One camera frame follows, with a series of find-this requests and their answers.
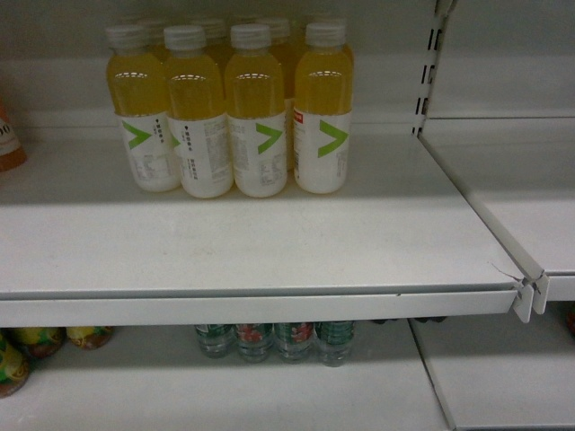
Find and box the yellow drink bottle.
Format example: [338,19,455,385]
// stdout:
[105,24,181,192]
[224,23,288,198]
[294,20,353,194]
[164,25,234,198]

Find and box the water bottle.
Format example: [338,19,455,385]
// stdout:
[273,322,314,364]
[314,321,356,367]
[234,323,273,363]
[194,324,235,358]

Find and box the white upper shelf board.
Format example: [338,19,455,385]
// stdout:
[1,125,532,327]

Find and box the white adjacent shelf board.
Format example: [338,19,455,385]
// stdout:
[420,118,574,314]

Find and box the slotted shelf upright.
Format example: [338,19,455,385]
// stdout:
[411,1,454,136]

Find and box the yellow drink bottle right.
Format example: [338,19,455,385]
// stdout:
[294,20,353,194]

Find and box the yellow drink bottle far left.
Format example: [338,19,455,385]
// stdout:
[105,24,181,192]

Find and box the orange drink bottle edge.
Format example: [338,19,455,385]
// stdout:
[0,101,28,172]

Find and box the lemon tea bottle lower left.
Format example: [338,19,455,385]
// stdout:
[1,334,30,399]

